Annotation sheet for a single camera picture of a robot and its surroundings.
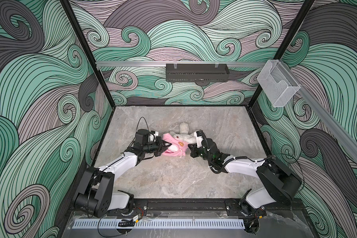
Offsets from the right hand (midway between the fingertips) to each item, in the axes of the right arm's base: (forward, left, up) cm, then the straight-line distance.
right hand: (189, 145), depth 88 cm
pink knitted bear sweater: (-2, +5, +5) cm, 8 cm away
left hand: (-2, +10, +6) cm, 12 cm away
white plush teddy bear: (+5, +3, +2) cm, 7 cm away
